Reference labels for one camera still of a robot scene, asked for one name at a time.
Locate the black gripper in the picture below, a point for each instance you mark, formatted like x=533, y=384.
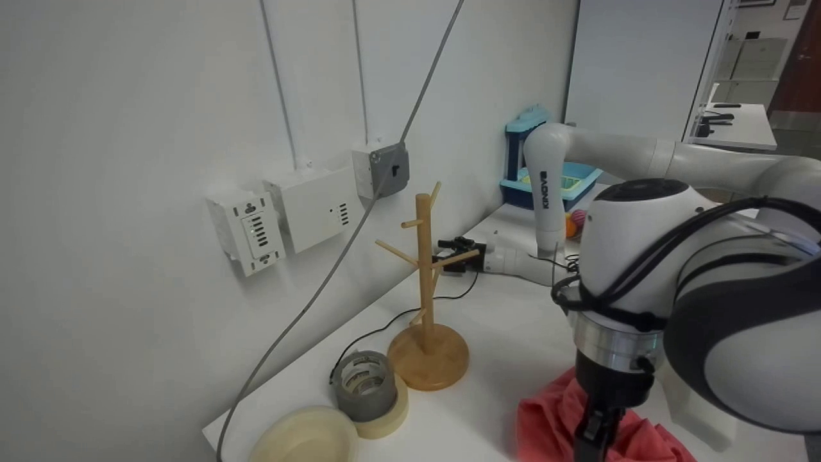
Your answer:
x=610, y=389

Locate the coral printed cloth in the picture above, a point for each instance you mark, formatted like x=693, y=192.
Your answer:
x=553, y=423

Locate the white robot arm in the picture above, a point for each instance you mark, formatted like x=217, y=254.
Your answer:
x=745, y=282

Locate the small orange plastic cup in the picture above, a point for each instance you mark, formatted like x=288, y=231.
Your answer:
x=575, y=226

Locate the wooden mug tree stand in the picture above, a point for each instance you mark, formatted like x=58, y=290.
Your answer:
x=424, y=341

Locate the black power adapter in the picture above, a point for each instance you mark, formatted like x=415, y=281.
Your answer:
x=463, y=254

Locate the beige tape roll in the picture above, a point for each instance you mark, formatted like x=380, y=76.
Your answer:
x=389, y=419

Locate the blue plastic rack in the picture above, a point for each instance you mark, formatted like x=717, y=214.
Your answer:
x=518, y=150

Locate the white background desk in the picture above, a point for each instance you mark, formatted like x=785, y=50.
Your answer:
x=734, y=124

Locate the cream plastic bowl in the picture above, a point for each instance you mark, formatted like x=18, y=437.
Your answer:
x=308, y=437

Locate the grey junction box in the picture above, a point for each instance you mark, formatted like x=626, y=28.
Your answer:
x=382, y=169

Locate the plain white wall box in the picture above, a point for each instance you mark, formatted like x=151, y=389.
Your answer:
x=312, y=205

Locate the white labelled wall box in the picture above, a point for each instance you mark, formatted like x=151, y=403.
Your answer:
x=246, y=226

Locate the white wall conduit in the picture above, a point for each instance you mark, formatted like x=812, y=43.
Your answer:
x=278, y=86
x=360, y=72

